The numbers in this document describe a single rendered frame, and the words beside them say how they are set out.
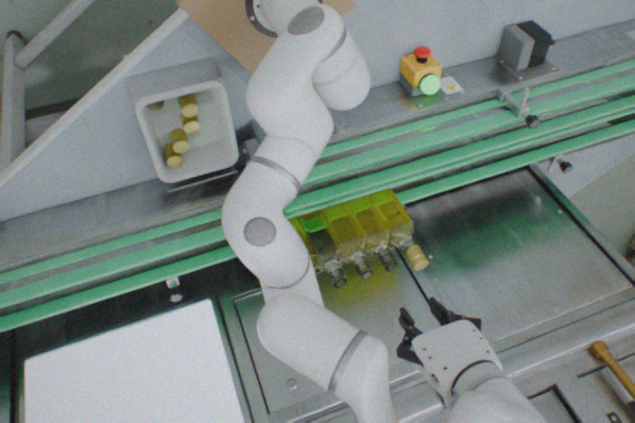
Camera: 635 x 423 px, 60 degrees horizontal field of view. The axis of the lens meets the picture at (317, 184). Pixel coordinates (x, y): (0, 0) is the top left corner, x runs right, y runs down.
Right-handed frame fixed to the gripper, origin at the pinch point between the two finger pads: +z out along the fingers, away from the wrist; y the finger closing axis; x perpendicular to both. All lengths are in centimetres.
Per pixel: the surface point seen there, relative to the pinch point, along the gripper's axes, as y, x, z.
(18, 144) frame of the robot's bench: -65, 20, 77
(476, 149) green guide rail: 36, 5, 39
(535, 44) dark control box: 56, 24, 45
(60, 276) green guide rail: -59, 2, 42
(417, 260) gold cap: 10.7, -7.2, 22.7
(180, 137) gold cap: -28, 21, 50
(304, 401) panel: -19.5, -25.0, 14.4
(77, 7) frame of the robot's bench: -44, 45, 105
